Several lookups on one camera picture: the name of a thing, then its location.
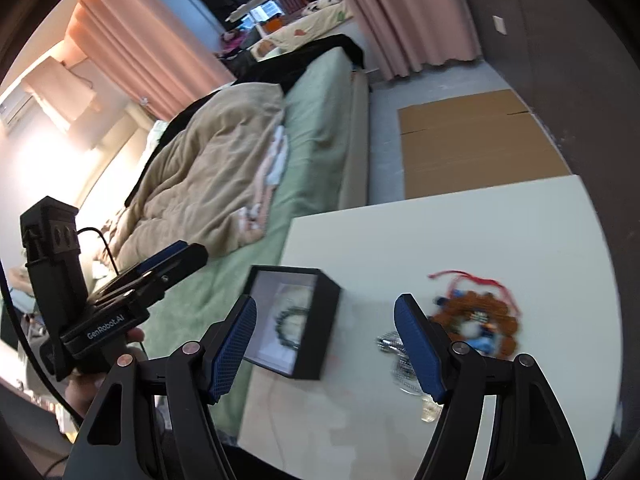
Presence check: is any silver chain necklace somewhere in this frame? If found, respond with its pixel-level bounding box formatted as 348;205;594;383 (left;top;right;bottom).
375;329;444;424

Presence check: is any brown wooden bead bracelet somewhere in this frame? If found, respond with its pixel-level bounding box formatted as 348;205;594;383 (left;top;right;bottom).
429;290;522;361

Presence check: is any dark green bead bracelet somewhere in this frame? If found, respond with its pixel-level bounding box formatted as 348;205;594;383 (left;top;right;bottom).
274;305;313;351

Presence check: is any red string bracelet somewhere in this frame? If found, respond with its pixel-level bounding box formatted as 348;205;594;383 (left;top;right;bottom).
427;268;519;311

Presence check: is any black jewelry box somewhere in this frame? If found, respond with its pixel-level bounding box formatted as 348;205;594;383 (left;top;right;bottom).
243;266;342;380

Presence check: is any person's left hand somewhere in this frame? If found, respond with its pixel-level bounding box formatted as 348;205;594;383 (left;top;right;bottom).
64;327;146;417

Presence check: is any beige blanket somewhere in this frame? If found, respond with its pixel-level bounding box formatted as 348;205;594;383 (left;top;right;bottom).
104;82;288;268

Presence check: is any bed with green sheet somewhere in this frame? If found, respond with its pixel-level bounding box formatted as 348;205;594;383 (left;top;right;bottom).
79;44;371;411

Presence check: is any flat brown cardboard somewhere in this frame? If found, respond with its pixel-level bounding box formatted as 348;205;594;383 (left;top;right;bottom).
398;89;570;198

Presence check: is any pink curtain by window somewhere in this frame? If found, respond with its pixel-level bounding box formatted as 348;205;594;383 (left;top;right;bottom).
66;0;234;120

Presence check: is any floral bedding far bed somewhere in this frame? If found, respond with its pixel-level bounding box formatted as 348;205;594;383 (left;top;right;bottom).
250;1;352;62

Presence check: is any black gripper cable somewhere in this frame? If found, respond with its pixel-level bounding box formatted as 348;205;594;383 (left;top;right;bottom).
74;226;122;276

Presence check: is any wall air conditioner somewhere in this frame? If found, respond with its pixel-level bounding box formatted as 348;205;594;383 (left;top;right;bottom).
1;84;36;136

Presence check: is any pink curtain by wall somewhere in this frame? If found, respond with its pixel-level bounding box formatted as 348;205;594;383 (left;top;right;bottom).
346;0;482;80

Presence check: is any white wall socket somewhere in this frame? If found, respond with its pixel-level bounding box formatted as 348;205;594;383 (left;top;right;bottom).
492;15;508;36

